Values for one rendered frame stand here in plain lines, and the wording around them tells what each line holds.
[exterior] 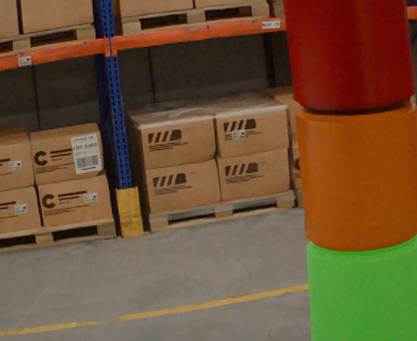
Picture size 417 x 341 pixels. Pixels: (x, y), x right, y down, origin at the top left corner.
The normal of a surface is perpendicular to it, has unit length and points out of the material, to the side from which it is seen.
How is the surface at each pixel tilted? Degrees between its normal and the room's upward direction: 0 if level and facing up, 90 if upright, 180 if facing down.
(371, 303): 90
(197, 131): 89
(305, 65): 90
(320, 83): 90
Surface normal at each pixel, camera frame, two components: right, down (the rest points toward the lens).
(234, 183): 0.21, 0.21
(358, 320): -0.36, 0.26
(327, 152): -0.58, 0.25
